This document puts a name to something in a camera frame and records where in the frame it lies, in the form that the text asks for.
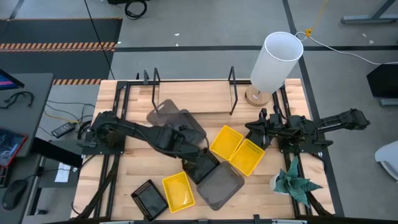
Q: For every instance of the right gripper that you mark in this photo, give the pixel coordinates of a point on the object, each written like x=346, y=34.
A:
x=280, y=127

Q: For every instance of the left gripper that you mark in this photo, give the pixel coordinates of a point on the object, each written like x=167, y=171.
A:
x=194, y=155

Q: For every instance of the black perforated plastic basket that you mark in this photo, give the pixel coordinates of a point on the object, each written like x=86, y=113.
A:
x=202, y=172
x=149, y=200

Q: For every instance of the yellow plastic basket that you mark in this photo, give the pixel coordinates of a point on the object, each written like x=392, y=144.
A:
x=178, y=193
x=247, y=157
x=226, y=142

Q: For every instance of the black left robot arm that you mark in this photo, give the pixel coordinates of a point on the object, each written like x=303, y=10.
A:
x=140, y=130

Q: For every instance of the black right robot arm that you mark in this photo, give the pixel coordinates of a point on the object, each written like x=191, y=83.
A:
x=342, y=121

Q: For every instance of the green plant in white pot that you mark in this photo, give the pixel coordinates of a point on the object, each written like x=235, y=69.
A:
x=293, y=185

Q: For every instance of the white shade lamp wooden base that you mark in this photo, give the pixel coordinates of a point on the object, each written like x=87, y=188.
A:
x=275, y=62

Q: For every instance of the white chair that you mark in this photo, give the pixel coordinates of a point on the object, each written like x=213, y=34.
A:
x=388, y=155

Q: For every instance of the black rectangular box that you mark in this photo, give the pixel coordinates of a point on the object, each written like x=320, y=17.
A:
x=384, y=81

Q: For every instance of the white paper sheet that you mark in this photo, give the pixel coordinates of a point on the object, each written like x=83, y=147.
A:
x=63, y=172

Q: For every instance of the black power adapter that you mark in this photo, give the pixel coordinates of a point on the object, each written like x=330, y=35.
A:
x=63, y=130

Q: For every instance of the black flat panel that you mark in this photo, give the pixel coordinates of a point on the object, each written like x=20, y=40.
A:
x=56, y=155

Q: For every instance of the grey metal table leg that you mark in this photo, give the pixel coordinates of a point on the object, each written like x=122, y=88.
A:
x=367, y=19

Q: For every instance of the grey desk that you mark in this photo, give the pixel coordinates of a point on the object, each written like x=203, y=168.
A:
x=34, y=93

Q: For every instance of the black mat with hazard stripes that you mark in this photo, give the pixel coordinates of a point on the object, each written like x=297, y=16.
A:
x=62, y=31

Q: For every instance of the black computer mouse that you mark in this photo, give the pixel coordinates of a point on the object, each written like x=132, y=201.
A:
x=14, y=194

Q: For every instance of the red and blue box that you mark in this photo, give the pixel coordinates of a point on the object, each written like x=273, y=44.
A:
x=9, y=146

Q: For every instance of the monitor with colourful screen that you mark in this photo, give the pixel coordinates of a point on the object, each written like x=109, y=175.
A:
x=7, y=82

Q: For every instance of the black metal shelf frame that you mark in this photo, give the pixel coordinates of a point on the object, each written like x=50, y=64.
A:
x=235, y=87
x=155, y=76

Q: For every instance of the black aluminium table frame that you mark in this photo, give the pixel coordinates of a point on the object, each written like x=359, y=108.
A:
x=121, y=84

